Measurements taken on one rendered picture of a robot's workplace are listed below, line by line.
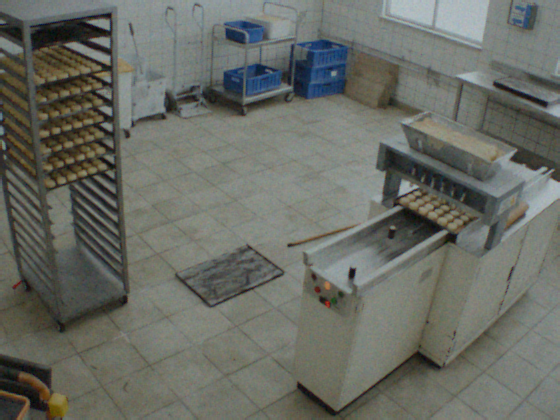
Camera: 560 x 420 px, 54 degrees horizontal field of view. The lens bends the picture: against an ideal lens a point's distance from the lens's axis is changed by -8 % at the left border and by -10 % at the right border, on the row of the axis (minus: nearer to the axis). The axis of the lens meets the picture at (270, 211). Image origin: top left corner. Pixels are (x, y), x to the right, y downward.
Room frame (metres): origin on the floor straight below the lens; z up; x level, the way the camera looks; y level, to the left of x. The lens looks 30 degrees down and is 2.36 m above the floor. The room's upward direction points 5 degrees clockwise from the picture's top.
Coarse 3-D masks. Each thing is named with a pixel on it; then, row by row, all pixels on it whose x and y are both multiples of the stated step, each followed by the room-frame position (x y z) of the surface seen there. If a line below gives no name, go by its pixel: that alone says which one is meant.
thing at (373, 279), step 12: (528, 180) 3.13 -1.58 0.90; (432, 240) 2.35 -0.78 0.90; (444, 240) 2.43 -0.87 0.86; (408, 252) 2.23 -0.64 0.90; (420, 252) 2.27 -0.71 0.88; (396, 264) 2.13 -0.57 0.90; (408, 264) 2.21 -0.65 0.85; (372, 276) 2.03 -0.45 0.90; (384, 276) 2.08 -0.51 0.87; (360, 288) 1.96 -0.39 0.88
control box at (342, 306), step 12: (324, 276) 2.09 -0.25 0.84; (312, 288) 2.12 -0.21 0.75; (324, 288) 2.07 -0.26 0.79; (336, 288) 2.02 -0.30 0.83; (348, 288) 2.01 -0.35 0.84; (324, 300) 2.06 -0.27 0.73; (336, 300) 2.01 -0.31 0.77; (348, 300) 1.98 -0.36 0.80; (336, 312) 2.01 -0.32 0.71; (348, 312) 1.99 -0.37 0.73
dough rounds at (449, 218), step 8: (416, 192) 2.78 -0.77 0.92; (424, 192) 2.79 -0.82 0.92; (400, 200) 2.69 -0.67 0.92; (408, 200) 2.69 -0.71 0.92; (416, 200) 2.69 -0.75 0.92; (424, 200) 2.71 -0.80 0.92; (432, 200) 2.75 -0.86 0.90; (416, 208) 2.63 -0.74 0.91; (424, 208) 2.62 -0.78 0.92; (432, 208) 2.63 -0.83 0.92; (440, 208) 2.64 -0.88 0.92; (448, 208) 2.64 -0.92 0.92; (456, 208) 2.65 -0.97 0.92; (432, 216) 2.54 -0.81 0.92; (440, 216) 2.58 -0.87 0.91; (448, 216) 2.55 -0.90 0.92; (456, 216) 2.57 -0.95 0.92; (464, 216) 2.57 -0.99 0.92; (472, 216) 2.58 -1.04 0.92; (440, 224) 2.50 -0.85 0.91; (448, 224) 2.48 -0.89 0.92; (456, 224) 2.48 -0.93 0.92; (464, 224) 2.52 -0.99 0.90
